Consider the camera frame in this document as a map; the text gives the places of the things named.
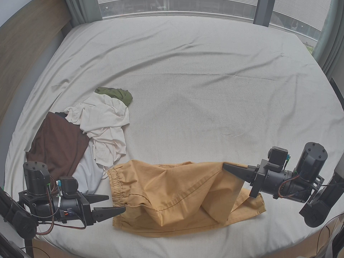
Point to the olive green garment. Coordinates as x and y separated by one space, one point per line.
115 93

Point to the black garment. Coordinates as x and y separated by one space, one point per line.
61 114

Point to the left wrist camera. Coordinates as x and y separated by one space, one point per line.
68 185

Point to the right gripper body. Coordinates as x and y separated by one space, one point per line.
276 184

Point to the mustard yellow shorts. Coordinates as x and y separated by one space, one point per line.
174 192

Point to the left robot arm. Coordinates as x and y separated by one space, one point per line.
35 179

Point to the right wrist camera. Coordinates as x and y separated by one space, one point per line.
278 157

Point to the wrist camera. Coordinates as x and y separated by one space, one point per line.
68 185
278 157

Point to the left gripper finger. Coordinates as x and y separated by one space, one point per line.
94 198
104 214

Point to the brown garment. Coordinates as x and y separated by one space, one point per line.
59 144

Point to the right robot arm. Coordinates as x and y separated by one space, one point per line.
311 160

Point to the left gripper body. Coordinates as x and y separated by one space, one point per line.
72 210

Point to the cream garment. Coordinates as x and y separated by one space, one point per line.
104 114

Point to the bed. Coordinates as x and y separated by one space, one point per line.
201 76

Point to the white garment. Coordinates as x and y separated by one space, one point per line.
86 171

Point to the window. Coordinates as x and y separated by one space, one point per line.
266 4

